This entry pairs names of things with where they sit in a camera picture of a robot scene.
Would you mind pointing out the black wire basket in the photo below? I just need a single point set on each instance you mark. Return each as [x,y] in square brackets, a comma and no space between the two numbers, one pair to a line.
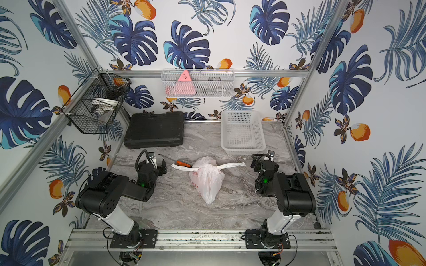
[99,100]

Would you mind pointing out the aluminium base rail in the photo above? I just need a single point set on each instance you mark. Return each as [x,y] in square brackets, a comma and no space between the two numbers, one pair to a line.
[211,240]

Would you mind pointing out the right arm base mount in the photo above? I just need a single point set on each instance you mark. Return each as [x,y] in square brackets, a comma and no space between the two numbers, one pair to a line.
[260,239]

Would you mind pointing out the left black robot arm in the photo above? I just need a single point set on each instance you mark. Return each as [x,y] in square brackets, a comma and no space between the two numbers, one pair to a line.
[100,198]

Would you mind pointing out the white plastic bag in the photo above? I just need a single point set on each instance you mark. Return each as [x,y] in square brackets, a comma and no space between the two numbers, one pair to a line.
[207,177]

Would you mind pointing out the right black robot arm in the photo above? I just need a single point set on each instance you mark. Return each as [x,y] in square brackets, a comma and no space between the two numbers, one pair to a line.
[293,196]

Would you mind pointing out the white plastic basket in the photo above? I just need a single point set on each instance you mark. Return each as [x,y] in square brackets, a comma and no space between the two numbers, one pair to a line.
[242,132]

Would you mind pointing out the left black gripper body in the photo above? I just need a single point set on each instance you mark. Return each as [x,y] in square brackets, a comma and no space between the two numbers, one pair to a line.
[160,166]

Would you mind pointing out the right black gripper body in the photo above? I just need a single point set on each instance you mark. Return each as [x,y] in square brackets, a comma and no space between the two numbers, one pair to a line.
[258,163]

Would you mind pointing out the pink triangle card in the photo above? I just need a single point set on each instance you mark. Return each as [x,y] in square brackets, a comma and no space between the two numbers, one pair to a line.
[184,85]

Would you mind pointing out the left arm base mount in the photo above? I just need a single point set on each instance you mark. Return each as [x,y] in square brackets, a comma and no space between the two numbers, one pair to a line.
[145,238]

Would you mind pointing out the black tool case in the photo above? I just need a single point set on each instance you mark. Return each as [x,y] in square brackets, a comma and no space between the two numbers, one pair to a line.
[155,130]

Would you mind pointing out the clear wall shelf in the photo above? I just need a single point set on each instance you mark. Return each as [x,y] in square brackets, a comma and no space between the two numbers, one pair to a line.
[209,83]

